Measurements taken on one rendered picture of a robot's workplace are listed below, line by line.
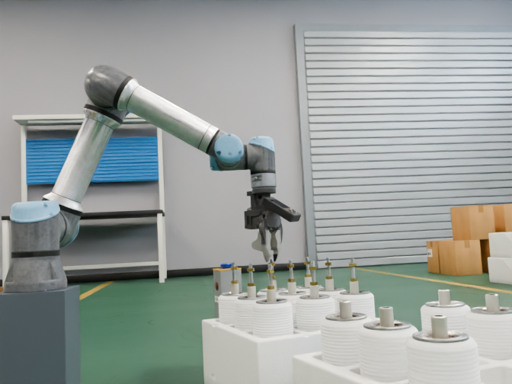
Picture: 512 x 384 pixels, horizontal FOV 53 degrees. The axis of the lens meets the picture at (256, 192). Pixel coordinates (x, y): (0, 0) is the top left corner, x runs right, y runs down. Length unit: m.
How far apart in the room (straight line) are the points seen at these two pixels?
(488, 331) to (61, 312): 0.94
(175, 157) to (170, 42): 1.44
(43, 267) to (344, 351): 0.79
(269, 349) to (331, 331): 0.26
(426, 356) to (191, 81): 5.99
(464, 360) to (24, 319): 1.00
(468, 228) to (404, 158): 2.16
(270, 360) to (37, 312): 0.57
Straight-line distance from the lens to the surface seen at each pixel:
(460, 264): 4.82
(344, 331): 0.94
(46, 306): 1.37
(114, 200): 6.34
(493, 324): 1.00
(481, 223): 4.92
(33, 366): 1.40
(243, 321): 1.33
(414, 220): 6.78
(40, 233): 1.40
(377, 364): 0.85
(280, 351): 1.19
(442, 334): 0.79
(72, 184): 1.54
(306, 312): 1.27
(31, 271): 1.40
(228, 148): 1.35
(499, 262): 4.10
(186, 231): 6.26
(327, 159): 6.47
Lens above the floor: 0.40
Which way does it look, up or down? 5 degrees up
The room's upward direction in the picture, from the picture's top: 3 degrees counter-clockwise
